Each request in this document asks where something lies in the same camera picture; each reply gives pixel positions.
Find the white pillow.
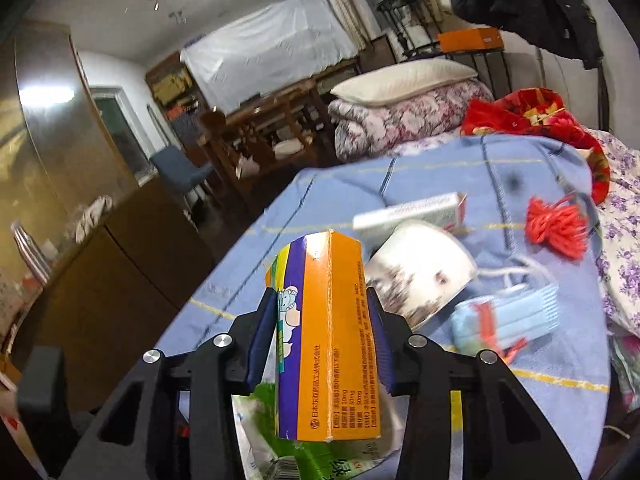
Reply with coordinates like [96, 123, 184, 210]
[330, 57, 478, 108]

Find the wooden shelf with boxes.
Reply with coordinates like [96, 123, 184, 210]
[147, 52, 201, 111]

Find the long white cardboard box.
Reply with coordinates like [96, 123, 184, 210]
[352, 192, 468, 248]

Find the brown wooden wardrobe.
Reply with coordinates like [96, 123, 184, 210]
[0, 20, 216, 411]

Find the red string bundle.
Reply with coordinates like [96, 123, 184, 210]
[525, 195, 591, 261]

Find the orange and purple medicine box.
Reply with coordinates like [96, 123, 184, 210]
[264, 230, 383, 443]

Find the white cloth cover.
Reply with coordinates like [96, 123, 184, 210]
[180, 0, 358, 113]

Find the blue upholstered chair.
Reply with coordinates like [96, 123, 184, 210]
[150, 145, 216, 211]

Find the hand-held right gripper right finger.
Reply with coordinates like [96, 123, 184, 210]
[366, 287, 583, 480]

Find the wooden chair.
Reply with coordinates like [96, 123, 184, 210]
[197, 107, 263, 196]

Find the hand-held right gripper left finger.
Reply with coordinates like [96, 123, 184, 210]
[60, 287, 279, 480]

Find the black round metal stool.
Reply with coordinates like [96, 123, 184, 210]
[376, 0, 436, 58]

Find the red patterned blanket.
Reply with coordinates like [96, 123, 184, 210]
[460, 87, 612, 206]

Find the blue face mask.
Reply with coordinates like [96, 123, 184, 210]
[450, 255, 561, 361]

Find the blue checked blanket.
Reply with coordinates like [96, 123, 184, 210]
[155, 132, 613, 480]

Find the purple floral bed sheet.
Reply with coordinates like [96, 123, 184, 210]
[585, 127, 640, 341]

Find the wooden dining table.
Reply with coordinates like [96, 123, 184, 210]
[225, 79, 333, 166]

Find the white framed door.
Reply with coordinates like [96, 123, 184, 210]
[92, 87, 151, 183]

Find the black coat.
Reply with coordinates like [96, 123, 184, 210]
[445, 0, 606, 68]

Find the white towel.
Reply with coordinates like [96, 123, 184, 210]
[75, 195, 113, 243]

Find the folded floral quilt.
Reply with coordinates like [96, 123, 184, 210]
[327, 80, 496, 163]

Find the green and white plastic package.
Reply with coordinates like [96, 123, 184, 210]
[232, 382, 401, 480]

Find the black metal bed headboard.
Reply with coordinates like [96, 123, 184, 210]
[445, 47, 611, 131]

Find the beige curtain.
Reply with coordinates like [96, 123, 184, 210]
[320, 0, 373, 48]

